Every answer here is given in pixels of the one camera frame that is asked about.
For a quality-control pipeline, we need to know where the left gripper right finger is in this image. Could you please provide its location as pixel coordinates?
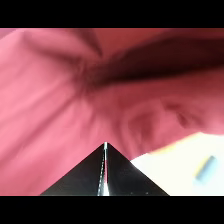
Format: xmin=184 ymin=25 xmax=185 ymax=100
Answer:
xmin=105 ymin=142 xmax=170 ymax=197

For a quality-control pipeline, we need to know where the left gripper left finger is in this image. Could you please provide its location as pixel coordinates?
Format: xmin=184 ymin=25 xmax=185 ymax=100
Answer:
xmin=40 ymin=142 xmax=106 ymax=197

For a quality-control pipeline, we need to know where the red T-shirt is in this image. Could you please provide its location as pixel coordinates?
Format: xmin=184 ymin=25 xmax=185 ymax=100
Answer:
xmin=0 ymin=27 xmax=224 ymax=197

